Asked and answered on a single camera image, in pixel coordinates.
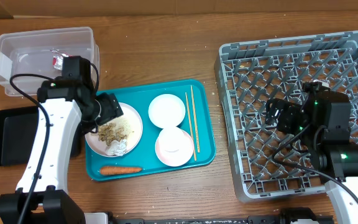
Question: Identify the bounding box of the white tissue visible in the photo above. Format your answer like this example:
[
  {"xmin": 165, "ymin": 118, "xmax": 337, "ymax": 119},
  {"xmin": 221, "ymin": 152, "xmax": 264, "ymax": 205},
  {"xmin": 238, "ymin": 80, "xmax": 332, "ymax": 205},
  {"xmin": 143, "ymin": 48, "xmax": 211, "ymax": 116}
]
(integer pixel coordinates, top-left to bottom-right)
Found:
[{"xmin": 106, "ymin": 139, "xmax": 127, "ymax": 156}]

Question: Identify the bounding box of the white paper cup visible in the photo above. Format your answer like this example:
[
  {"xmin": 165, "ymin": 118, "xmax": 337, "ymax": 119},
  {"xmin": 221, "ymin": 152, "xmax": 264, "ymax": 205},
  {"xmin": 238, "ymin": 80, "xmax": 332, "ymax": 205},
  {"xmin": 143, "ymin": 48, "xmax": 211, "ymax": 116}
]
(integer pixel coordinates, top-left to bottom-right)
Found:
[{"xmin": 148, "ymin": 94, "xmax": 186, "ymax": 129}]

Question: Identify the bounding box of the red snack wrapper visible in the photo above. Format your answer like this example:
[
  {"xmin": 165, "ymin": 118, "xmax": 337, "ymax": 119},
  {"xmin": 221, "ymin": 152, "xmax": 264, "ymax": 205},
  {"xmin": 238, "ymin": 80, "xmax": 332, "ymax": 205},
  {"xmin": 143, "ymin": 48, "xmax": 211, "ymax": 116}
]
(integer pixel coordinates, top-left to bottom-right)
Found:
[{"xmin": 50, "ymin": 49, "xmax": 70, "ymax": 70}]

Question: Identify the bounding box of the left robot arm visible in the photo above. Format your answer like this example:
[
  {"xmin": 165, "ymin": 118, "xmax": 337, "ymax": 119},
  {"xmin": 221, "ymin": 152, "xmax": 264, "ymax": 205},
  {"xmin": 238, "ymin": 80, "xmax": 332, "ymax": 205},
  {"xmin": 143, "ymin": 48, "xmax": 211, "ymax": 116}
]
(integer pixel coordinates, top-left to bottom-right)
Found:
[{"xmin": 0, "ymin": 56, "xmax": 123, "ymax": 224}]

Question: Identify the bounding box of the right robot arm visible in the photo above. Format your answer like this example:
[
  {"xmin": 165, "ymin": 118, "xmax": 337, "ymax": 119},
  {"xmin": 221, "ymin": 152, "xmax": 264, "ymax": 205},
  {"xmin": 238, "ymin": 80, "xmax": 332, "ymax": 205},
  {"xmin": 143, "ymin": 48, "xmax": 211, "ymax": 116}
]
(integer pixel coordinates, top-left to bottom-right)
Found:
[{"xmin": 265, "ymin": 80, "xmax": 358, "ymax": 223}]

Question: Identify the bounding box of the grey dishwasher rack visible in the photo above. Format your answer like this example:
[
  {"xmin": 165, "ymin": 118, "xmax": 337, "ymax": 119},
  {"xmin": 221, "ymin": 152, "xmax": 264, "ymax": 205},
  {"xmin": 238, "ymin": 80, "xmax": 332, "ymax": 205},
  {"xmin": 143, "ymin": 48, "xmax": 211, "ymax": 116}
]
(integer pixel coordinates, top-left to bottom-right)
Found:
[{"xmin": 214, "ymin": 30, "xmax": 358, "ymax": 203}]

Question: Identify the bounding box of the rice pile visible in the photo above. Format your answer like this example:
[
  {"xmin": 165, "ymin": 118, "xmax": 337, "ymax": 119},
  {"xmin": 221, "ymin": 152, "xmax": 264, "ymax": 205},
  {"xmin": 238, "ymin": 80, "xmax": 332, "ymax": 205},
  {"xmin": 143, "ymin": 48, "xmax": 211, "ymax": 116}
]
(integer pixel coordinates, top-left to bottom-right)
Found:
[{"xmin": 113, "ymin": 116, "xmax": 133, "ymax": 136}]

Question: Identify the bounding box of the peanut shells pile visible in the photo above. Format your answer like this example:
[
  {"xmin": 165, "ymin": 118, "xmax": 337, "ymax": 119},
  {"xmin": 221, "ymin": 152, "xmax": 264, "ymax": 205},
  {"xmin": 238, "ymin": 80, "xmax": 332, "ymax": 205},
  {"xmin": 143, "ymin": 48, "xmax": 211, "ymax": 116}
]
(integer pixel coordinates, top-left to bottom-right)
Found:
[{"xmin": 98, "ymin": 123, "xmax": 127, "ymax": 146}]

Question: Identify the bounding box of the pink plate with food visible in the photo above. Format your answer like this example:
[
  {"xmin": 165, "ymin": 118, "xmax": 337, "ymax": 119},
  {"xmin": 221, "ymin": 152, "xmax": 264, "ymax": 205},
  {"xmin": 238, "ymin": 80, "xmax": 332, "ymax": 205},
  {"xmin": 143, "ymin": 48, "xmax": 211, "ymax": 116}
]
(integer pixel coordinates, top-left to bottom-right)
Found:
[{"xmin": 85, "ymin": 103, "xmax": 143, "ymax": 157}]

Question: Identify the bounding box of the orange carrot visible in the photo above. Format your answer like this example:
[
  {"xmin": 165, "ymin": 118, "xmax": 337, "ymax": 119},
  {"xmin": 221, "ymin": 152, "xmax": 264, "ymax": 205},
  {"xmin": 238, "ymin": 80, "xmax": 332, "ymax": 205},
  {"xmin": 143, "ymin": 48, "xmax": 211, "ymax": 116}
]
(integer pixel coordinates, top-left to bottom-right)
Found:
[{"xmin": 99, "ymin": 166, "xmax": 143, "ymax": 176}]

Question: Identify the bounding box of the teal serving tray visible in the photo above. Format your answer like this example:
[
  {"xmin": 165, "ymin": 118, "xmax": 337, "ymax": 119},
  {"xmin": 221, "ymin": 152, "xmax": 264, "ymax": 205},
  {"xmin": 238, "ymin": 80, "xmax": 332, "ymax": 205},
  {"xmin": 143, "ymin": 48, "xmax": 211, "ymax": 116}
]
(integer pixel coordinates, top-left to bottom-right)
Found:
[{"xmin": 85, "ymin": 79, "xmax": 216, "ymax": 181}]

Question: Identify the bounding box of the clear plastic bin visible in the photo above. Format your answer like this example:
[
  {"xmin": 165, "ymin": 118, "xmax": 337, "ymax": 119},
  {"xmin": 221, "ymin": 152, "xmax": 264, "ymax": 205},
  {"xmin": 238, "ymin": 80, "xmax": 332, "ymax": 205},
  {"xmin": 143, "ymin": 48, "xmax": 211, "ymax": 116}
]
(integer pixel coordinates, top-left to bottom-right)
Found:
[{"xmin": 0, "ymin": 27, "xmax": 99, "ymax": 96}]

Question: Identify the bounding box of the black plastic tray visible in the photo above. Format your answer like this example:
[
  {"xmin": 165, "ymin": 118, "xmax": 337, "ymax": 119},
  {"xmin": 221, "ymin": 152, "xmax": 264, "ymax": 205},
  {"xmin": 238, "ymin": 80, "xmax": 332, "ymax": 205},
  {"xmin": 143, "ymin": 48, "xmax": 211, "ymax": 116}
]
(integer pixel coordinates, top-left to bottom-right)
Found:
[{"xmin": 0, "ymin": 105, "xmax": 82, "ymax": 167}]

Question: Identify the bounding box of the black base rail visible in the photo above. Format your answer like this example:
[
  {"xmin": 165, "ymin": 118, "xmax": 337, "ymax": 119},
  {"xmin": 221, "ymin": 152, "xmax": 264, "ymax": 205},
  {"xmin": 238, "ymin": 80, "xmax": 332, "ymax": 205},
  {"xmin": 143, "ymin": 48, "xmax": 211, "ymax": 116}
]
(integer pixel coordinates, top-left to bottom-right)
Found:
[{"xmin": 82, "ymin": 207, "xmax": 335, "ymax": 224}]

